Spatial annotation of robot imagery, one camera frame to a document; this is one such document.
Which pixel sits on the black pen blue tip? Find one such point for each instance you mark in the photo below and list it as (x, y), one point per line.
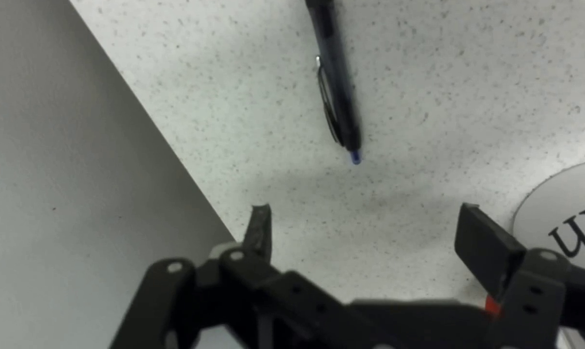
(334, 64)

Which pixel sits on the white mug orange inside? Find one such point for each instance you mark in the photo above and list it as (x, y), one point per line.
(564, 200)

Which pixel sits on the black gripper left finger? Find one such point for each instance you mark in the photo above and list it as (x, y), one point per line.
(256, 235)

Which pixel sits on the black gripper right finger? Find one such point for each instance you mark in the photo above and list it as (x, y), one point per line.
(489, 248)

